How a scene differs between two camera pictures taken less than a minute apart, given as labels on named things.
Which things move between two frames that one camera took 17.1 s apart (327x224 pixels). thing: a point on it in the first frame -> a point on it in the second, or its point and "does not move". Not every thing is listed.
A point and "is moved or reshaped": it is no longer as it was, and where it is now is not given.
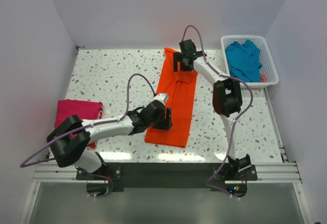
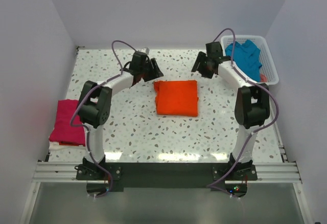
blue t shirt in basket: [243, 60] does not move
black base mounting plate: [164, 177] does not move
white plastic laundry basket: [267, 67] does not move
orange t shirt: [180, 86] is moved or reshaped
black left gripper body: [161, 122] -> [146, 68]
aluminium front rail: [273, 173] does not move
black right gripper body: [178, 57] -> [208, 59]
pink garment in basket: [263, 78] does not move
